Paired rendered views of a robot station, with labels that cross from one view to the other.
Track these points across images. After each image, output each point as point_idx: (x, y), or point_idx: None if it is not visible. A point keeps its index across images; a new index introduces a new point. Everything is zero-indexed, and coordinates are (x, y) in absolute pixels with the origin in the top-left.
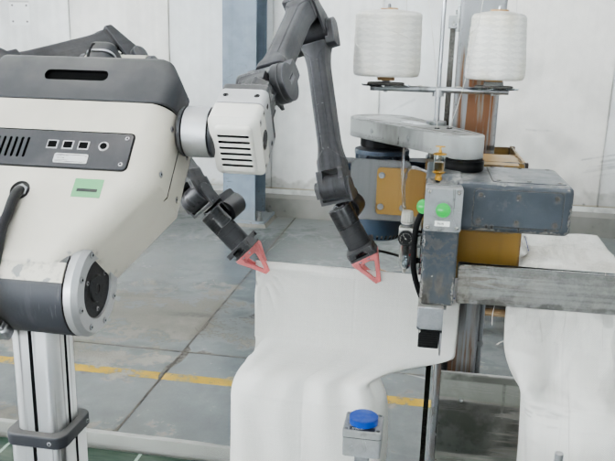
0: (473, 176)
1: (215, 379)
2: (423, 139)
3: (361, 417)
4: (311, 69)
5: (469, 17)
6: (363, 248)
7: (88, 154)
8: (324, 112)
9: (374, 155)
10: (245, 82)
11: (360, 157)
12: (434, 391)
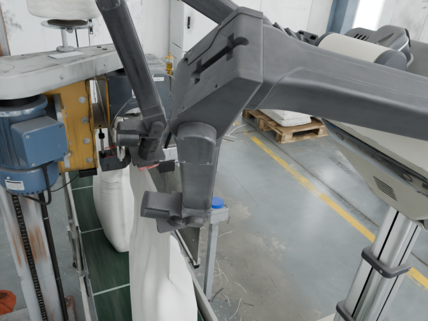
0: (149, 67)
1: None
2: (118, 59)
3: (218, 201)
4: (132, 20)
5: None
6: (161, 146)
7: None
8: (146, 60)
9: (47, 102)
10: (293, 34)
11: (29, 116)
12: (49, 258)
